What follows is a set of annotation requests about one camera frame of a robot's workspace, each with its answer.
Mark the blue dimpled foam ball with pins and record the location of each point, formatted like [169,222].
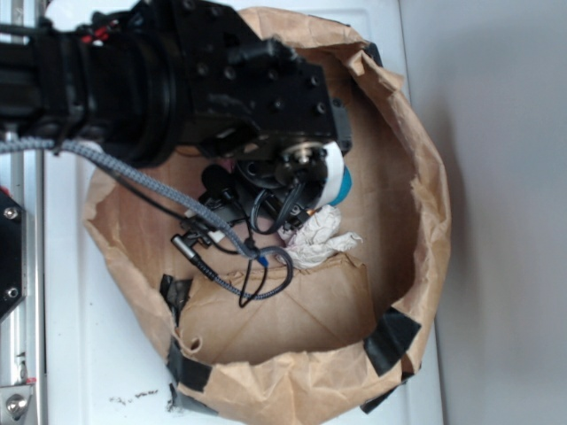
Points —
[345,188]

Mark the aluminium frame rail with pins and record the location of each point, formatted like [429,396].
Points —
[23,381]

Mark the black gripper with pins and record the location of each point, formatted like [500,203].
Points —
[258,102]

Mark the black metal mount plate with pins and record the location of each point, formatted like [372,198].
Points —
[11,254]

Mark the black foam microphone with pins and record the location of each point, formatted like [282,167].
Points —
[218,183]

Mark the crumpled white paper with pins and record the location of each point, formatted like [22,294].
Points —
[318,239]

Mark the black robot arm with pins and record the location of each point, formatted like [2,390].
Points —
[166,74]

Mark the brown paper bag bin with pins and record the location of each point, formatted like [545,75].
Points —
[345,334]

